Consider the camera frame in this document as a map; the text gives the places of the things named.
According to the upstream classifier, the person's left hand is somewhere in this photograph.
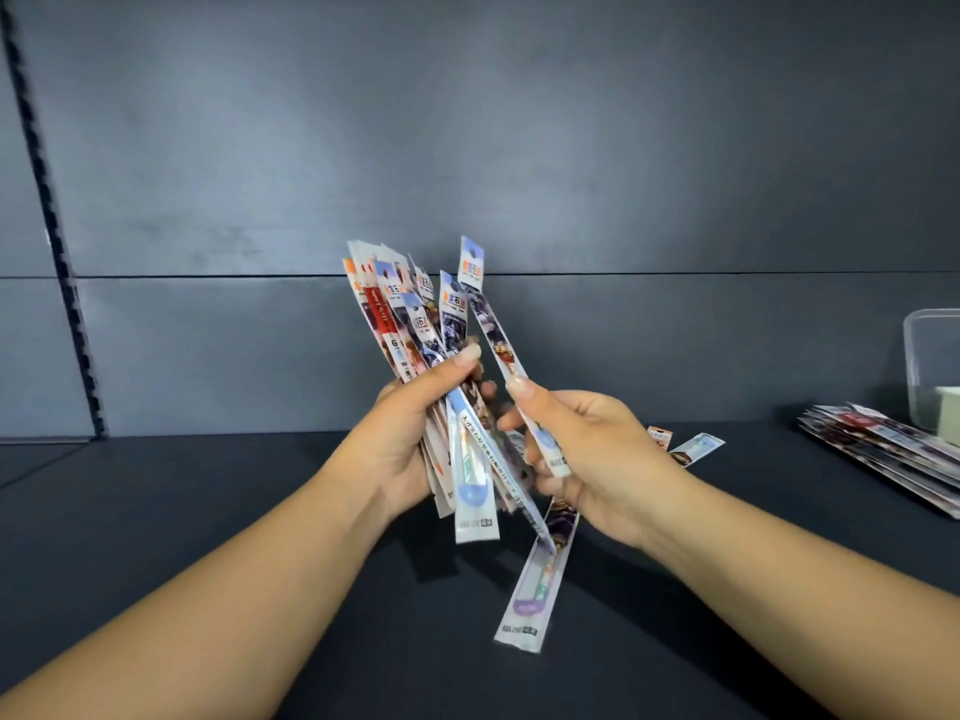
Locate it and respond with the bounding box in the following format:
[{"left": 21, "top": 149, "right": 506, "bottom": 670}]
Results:
[{"left": 328, "top": 343, "right": 501, "bottom": 523}]

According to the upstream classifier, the person's right hand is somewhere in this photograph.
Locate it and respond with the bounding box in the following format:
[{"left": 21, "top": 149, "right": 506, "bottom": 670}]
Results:
[{"left": 497, "top": 376, "right": 696, "bottom": 553}]

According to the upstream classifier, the bunch of printed pen packets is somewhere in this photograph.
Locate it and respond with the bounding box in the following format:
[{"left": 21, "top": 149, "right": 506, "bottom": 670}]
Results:
[{"left": 342, "top": 239, "right": 559, "bottom": 556}]

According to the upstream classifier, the single blue-topped pen packet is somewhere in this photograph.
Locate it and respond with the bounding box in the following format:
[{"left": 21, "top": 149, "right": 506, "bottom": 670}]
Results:
[{"left": 459, "top": 235, "right": 573, "bottom": 478}]

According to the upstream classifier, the person's left forearm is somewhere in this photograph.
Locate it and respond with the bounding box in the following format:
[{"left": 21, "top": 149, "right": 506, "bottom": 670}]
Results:
[{"left": 0, "top": 458, "right": 393, "bottom": 720}]

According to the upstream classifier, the person's right forearm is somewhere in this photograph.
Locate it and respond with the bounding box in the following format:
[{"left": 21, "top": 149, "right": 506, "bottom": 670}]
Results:
[{"left": 637, "top": 472, "right": 960, "bottom": 720}]

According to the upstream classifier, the white blue-ended pen packet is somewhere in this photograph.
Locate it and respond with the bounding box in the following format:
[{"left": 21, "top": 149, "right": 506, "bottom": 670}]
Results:
[{"left": 669, "top": 432, "right": 727, "bottom": 469}]

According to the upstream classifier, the purple-ended pen packet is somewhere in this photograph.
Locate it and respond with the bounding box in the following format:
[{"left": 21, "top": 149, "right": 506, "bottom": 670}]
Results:
[{"left": 492, "top": 498, "right": 581, "bottom": 655}]

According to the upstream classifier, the pile of printed packets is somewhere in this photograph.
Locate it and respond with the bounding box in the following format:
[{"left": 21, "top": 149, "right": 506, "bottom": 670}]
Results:
[{"left": 796, "top": 402, "right": 960, "bottom": 521}]

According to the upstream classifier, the clear plastic container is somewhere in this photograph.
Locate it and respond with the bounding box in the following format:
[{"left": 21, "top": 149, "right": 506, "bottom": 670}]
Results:
[{"left": 902, "top": 307, "right": 960, "bottom": 448}]

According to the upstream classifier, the black slotted shelf rail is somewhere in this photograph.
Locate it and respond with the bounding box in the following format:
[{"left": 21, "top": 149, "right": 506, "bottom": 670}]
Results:
[{"left": 0, "top": 0, "right": 111, "bottom": 442}]

